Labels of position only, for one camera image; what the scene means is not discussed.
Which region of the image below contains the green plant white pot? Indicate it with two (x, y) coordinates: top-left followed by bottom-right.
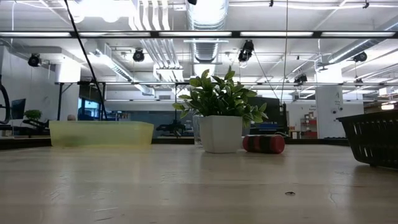
(172, 65), (270, 154)

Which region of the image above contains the yellow translucent plastic bin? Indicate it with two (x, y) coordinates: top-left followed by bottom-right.
(49, 120), (155, 148)

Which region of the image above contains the blue lit screen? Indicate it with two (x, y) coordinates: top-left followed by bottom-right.
(77, 98), (101, 121)

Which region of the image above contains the red shelf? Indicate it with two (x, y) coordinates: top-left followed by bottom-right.
(300, 111), (318, 139)

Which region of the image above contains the white pillar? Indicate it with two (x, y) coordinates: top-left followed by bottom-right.
(315, 67), (345, 139)

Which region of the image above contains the small background potted plant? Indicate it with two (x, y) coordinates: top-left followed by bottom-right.
(23, 108), (43, 123)

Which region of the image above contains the black mesh basket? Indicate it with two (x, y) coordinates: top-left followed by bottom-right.
(336, 109), (398, 170)

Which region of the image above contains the black monitor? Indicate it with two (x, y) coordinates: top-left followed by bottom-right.
(11, 98), (27, 120)

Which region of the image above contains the silver ceiling duct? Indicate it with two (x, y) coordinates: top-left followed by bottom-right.
(317, 14), (398, 68)
(186, 0), (229, 65)

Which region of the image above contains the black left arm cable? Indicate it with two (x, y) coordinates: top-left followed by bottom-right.
(0, 81), (11, 125)
(63, 0), (109, 121)

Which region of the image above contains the black aluminium table frame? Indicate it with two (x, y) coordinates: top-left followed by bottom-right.
(0, 136), (352, 151)

